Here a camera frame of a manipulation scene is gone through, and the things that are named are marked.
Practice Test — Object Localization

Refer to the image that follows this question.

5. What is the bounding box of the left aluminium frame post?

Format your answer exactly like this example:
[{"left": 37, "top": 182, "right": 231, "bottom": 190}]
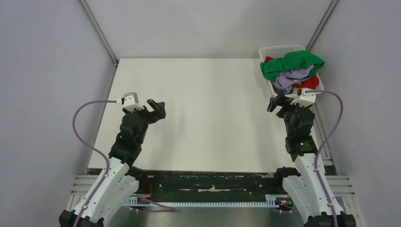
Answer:
[{"left": 78, "top": 0, "right": 119, "bottom": 68}]

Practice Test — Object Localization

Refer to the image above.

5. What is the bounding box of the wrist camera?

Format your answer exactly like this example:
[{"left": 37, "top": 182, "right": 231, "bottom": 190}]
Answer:
[
  {"left": 116, "top": 92, "right": 144, "bottom": 112},
  {"left": 290, "top": 88, "right": 316, "bottom": 108}
]

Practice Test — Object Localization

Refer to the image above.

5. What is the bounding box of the white cable duct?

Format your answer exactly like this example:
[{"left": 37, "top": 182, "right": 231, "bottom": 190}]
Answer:
[{"left": 122, "top": 196, "right": 279, "bottom": 208}]

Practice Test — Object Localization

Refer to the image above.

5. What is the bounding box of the white plastic laundry basket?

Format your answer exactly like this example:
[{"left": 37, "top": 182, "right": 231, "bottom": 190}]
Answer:
[{"left": 259, "top": 44, "right": 324, "bottom": 98}]

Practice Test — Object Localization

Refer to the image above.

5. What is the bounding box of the red t shirt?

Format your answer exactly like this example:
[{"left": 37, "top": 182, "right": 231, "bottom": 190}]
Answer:
[{"left": 264, "top": 57, "right": 320, "bottom": 93}]

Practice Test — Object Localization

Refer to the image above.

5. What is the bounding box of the aluminium frame post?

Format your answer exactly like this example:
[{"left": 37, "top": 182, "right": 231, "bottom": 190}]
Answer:
[
  {"left": 306, "top": 0, "right": 340, "bottom": 50},
  {"left": 78, "top": 0, "right": 119, "bottom": 68}
]

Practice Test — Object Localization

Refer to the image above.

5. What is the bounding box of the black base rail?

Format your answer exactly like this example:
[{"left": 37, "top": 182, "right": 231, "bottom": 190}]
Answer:
[{"left": 87, "top": 168, "right": 337, "bottom": 204}]

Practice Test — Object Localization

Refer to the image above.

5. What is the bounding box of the right aluminium frame post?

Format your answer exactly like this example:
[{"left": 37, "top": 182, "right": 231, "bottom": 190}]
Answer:
[{"left": 306, "top": 0, "right": 340, "bottom": 50}]

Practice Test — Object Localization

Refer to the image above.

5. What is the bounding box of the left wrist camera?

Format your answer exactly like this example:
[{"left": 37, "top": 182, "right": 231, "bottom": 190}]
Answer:
[{"left": 116, "top": 92, "right": 144, "bottom": 112}]

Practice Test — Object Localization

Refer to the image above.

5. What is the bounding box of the lilac t shirt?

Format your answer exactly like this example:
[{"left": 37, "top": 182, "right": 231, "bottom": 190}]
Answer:
[{"left": 274, "top": 65, "right": 314, "bottom": 94}]

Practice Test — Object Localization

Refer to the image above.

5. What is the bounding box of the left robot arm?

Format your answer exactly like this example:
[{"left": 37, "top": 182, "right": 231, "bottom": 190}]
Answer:
[{"left": 59, "top": 98, "right": 166, "bottom": 227}]

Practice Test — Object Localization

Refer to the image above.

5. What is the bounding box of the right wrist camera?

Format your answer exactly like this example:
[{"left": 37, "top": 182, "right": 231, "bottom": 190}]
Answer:
[{"left": 290, "top": 88, "right": 316, "bottom": 108}]

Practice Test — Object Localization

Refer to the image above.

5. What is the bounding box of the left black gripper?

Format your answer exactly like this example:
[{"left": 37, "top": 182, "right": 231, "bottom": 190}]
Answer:
[{"left": 122, "top": 99, "right": 166, "bottom": 144}]

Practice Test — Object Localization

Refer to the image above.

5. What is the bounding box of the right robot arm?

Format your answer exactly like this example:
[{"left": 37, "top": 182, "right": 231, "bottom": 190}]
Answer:
[{"left": 267, "top": 96, "right": 357, "bottom": 227}]

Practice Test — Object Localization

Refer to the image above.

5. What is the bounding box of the green t shirt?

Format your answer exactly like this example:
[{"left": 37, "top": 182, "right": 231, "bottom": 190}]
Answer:
[{"left": 260, "top": 50, "right": 325, "bottom": 82}]

